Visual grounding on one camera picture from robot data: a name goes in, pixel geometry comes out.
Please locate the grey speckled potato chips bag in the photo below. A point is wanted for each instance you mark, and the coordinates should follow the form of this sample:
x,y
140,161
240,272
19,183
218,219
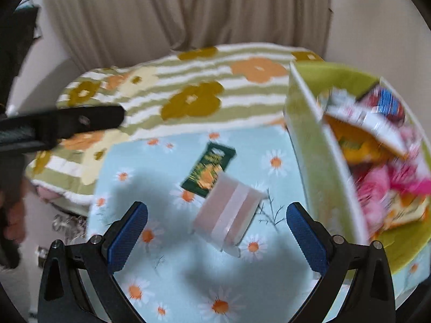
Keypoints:
x,y
363,131

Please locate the dark green snack packet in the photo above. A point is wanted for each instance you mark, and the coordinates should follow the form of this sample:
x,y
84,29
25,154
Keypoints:
x,y
207,168

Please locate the green striped floral blanket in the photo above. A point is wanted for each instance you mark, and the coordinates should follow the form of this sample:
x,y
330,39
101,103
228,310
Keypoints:
x,y
188,80

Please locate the green storage box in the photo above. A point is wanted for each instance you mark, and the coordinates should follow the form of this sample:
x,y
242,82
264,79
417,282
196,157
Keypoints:
x,y
313,161

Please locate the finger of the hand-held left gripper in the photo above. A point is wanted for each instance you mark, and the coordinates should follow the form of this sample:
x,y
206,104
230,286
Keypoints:
x,y
80,122

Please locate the person's left hand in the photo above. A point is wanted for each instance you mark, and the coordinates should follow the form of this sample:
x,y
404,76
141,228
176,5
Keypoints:
x,y
15,218

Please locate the beige curtain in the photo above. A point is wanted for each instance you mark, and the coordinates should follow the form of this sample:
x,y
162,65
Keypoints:
x,y
175,10

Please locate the pale pink white-striped packet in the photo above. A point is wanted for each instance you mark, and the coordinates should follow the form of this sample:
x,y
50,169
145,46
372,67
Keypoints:
x,y
227,212

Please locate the orange and white snack packet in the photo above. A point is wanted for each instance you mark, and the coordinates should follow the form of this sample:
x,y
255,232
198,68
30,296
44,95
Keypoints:
x,y
409,208

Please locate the light blue daisy cloth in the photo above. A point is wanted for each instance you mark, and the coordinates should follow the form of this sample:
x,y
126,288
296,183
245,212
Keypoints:
x,y
188,286

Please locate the pink snack packet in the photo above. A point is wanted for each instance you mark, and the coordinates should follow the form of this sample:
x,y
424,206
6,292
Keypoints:
x,y
372,188

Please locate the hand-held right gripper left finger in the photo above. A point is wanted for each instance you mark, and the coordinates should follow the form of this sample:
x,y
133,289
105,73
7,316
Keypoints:
x,y
129,235

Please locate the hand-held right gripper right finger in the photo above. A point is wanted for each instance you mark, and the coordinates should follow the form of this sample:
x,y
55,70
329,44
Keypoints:
x,y
308,239

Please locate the grey patterned cloth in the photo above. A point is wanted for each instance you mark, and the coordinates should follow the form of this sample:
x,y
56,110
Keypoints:
x,y
69,227

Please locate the red and blue snack packet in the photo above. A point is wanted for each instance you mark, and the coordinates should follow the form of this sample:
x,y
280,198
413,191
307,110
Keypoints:
x,y
384,102

